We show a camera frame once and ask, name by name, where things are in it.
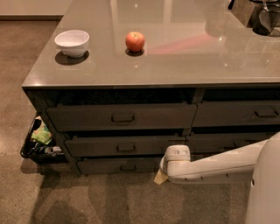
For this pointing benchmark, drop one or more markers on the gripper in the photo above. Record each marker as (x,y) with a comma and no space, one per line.
(177,154)

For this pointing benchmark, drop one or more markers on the dark grey drawer cabinet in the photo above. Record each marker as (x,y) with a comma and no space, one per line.
(195,51)

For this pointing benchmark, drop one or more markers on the white ceramic bowl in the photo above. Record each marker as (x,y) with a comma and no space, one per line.
(73,43)

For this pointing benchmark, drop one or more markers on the black kettle on counter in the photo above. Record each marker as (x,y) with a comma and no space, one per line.
(262,16)

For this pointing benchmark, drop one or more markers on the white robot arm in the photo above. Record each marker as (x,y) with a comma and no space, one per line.
(257,163)

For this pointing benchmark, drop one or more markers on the black bin with snacks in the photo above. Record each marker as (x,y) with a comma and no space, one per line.
(41,153)

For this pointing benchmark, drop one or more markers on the red apple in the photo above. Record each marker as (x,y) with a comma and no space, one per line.
(135,41)

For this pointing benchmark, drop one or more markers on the green snack bag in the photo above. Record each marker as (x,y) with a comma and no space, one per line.
(42,135)

